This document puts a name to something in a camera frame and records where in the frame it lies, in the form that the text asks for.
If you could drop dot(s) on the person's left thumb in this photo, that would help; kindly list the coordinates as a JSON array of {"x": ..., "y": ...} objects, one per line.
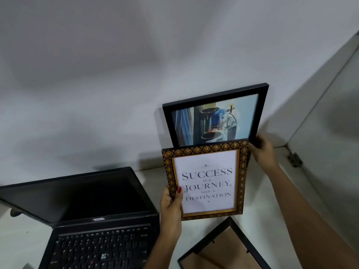
[{"x": 177, "y": 195}]

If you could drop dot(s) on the person's left forearm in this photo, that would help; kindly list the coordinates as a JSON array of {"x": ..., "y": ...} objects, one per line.
[{"x": 161, "y": 253}]

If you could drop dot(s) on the person's left hand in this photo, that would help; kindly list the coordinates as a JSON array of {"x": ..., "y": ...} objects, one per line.
[{"x": 169, "y": 214}]

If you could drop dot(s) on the black framed painting picture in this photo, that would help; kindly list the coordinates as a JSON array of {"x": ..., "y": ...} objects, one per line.
[{"x": 216, "y": 117}]

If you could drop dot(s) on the person's right forearm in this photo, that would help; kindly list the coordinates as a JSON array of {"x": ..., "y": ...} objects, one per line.
[{"x": 308, "y": 221}]

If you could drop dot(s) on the person's right thumb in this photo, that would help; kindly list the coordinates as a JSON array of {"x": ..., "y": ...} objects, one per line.
[{"x": 253, "y": 152}]

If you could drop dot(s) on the frosted glass partition panel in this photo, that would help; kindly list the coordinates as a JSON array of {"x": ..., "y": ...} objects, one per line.
[{"x": 328, "y": 128}]

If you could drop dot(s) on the black picture frame brown backing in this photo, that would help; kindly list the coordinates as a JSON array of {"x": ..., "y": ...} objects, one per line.
[{"x": 223, "y": 247}]

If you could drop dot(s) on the black laptop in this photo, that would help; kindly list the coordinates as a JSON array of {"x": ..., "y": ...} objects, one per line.
[{"x": 81, "y": 218}]

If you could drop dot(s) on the gold patterned quote picture frame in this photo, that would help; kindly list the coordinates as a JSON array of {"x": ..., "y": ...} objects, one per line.
[{"x": 207, "y": 180}]

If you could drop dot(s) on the metal glass hinge bracket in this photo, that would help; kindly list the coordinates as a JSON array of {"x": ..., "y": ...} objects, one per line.
[{"x": 294, "y": 159}]

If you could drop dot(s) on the person's right hand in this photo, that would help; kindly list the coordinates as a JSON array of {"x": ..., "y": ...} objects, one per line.
[{"x": 263, "y": 155}]

